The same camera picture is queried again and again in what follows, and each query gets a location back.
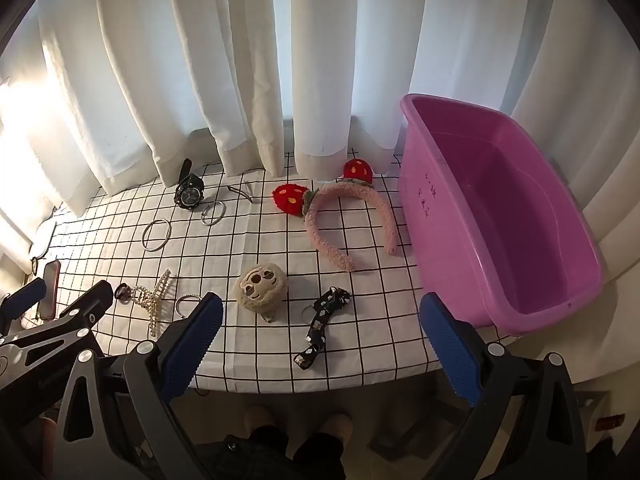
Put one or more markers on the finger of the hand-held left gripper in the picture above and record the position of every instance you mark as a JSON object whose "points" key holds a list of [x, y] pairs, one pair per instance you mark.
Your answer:
{"points": [[22, 296], [90, 302]]}

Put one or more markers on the pink plastic basin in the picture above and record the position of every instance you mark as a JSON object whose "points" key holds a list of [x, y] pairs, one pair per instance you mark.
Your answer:
{"points": [[500, 210]]}

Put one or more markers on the pink strawberry plush headband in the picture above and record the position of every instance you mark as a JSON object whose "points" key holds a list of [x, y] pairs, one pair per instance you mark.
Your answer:
{"points": [[350, 188]]}

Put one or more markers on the beige slipper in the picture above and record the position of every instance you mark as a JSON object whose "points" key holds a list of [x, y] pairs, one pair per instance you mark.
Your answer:
{"points": [[336, 425]]}

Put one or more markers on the black patterned hair bow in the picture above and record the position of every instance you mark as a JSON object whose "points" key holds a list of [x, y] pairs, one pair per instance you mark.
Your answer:
{"points": [[318, 320]]}

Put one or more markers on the white curtain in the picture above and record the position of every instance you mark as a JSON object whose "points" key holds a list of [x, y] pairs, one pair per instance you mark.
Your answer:
{"points": [[200, 60]]}

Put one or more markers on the large silver bangle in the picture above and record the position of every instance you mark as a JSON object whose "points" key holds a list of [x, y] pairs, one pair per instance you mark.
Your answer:
{"points": [[146, 240]]}

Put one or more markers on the person's black trousers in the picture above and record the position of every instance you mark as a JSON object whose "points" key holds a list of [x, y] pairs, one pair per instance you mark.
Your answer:
{"points": [[280, 450]]}

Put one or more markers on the metal hair clip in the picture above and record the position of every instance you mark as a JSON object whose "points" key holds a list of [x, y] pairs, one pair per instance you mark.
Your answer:
{"points": [[246, 194]]}

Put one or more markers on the black wristwatch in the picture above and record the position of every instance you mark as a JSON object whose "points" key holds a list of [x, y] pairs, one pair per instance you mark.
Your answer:
{"points": [[189, 194]]}

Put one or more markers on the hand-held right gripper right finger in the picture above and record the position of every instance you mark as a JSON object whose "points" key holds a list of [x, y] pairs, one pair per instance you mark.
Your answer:
{"points": [[450, 350]]}

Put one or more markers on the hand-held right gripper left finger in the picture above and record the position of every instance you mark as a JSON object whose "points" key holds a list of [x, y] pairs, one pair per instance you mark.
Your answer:
{"points": [[192, 345]]}

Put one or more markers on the pearl hair claw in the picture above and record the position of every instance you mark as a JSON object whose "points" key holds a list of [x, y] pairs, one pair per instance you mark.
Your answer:
{"points": [[152, 305]]}

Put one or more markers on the white checked tablecloth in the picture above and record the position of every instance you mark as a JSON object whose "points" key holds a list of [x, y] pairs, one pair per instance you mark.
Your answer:
{"points": [[280, 240]]}

